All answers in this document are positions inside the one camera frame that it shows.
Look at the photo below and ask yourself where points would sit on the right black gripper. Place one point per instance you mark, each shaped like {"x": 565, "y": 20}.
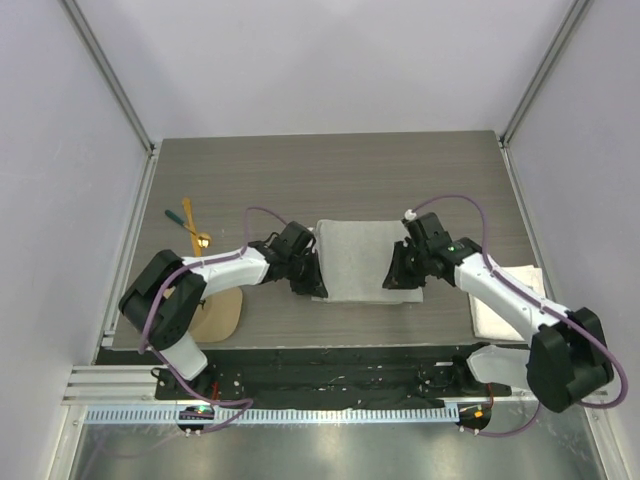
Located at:
{"x": 398, "y": 278}

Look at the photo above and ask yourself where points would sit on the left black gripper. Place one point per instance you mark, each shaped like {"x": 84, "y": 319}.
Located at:
{"x": 313, "y": 285}

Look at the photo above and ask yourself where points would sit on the grey cloth napkin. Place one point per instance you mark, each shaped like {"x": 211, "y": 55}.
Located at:
{"x": 354, "y": 259}

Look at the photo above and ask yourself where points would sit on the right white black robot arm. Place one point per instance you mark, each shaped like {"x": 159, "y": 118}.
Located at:
{"x": 565, "y": 359}

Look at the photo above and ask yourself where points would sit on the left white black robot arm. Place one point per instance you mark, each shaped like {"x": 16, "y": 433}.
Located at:
{"x": 162, "y": 301}

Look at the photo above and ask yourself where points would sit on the beige cap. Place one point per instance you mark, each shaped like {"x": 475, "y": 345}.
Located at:
{"x": 217, "y": 316}

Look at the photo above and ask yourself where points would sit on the white folded towel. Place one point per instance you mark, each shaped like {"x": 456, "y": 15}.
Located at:
{"x": 498, "y": 314}

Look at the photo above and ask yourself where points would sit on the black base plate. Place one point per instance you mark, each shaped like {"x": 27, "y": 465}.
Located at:
{"x": 452, "y": 356}

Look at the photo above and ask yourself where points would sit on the white slotted cable duct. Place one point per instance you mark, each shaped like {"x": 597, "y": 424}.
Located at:
{"x": 165, "y": 414}

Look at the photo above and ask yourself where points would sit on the green handled gold utensil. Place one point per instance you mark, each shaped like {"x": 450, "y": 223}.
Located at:
{"x": 179, "y": 221}

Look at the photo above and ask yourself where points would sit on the right aluminium frame post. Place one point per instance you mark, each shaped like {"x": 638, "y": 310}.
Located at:
{"x": 561, "y": 39}

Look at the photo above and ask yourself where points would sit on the aluminium frame post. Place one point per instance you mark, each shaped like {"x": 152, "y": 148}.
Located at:
{"x": 561, "y": 39}
{"x": 97, "y": 54}

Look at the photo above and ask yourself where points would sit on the left aluminium frame post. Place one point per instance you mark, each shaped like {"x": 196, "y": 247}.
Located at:
{"x": 97, "y": 54}

